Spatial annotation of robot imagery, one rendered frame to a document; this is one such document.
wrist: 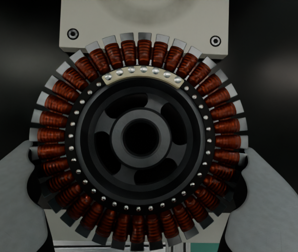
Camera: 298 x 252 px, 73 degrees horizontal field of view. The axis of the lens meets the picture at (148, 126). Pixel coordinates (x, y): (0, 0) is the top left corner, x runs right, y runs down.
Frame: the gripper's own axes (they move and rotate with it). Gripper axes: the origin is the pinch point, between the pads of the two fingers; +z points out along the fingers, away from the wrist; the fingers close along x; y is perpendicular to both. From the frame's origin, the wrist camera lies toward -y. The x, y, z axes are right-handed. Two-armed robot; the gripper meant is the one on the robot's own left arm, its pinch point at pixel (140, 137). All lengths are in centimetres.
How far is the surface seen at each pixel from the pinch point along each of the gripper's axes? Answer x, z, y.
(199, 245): 29, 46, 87
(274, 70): 12.6, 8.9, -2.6
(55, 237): -8.3, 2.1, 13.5
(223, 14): 7.0, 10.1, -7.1
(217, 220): 8.2, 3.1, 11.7
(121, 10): -2.1, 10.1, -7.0
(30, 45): -10.5, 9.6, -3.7
